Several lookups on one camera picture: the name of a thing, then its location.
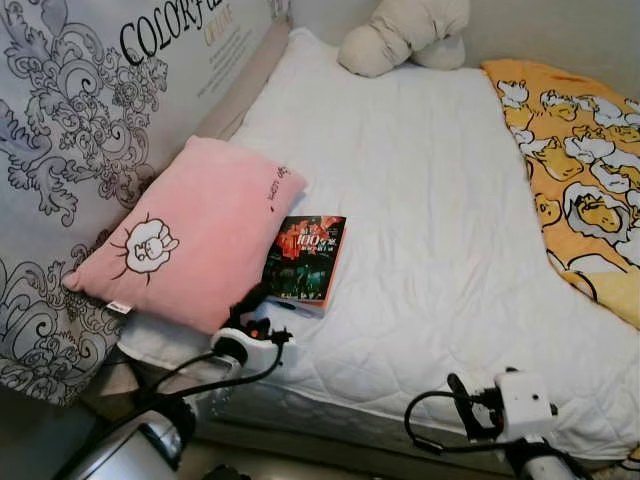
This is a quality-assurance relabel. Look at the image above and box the yellow duck print blanket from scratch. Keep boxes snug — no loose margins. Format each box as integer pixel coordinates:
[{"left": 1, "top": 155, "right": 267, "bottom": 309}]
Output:
[{"left": 482, "top": 58, "right": 640, "bottom": 331}]

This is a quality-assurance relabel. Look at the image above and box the beige plush toy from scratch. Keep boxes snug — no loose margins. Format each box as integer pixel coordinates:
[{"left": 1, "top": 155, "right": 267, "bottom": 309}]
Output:
[{"left": 337, "top": 0, "right": 471, "bottom": 79}]

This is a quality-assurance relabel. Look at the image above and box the white quilted mattress pad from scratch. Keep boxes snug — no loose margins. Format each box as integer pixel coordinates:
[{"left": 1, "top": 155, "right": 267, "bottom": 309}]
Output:
[{"left": 118, "top": 27, "right": 640, "bottom": 463}]

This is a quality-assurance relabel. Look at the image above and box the grey floral printed headboard cushion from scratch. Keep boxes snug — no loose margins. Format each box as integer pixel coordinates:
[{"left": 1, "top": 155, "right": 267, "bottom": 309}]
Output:
[{"left": 0, "top": 0, "right": 293, "bottom": 406}]

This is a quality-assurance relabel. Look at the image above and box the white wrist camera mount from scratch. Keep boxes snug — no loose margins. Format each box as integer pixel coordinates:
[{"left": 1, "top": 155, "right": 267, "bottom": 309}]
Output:
[
  {"left": 212, "top": 325, "right": 291, "bottom": 379},
  {"left": 495, "top": 370, "right": 557, "bottom": 443}
]

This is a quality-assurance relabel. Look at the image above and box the pink sheep print pillow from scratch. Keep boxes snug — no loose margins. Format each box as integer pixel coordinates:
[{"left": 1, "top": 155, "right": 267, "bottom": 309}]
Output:
[{"left": 62, "top": 135, "right": 308, "bottom": 334}]

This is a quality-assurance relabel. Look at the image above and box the dark red cover book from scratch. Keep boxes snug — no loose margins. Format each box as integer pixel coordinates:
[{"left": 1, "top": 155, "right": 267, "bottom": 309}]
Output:
[{"left": 262, "top": 214, "right": 347, "bottom": 319}]

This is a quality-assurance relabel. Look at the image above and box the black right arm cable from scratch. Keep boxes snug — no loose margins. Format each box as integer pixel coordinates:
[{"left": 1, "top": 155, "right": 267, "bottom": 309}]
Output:
[{"left": 404, "top": 390, "right": 501, "bottom": 454}]

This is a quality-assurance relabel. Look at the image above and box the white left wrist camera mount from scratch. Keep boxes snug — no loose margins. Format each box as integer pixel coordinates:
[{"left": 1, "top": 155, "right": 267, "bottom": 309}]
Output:
[{"left": 212, "top": 325, "right": 291, "bottom": 379}]

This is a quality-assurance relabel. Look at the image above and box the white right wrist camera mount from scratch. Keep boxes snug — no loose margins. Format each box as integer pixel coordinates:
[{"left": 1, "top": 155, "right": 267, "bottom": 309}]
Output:
[{"left": 495, "top": 370, "right": 557, "bottom": 443}]

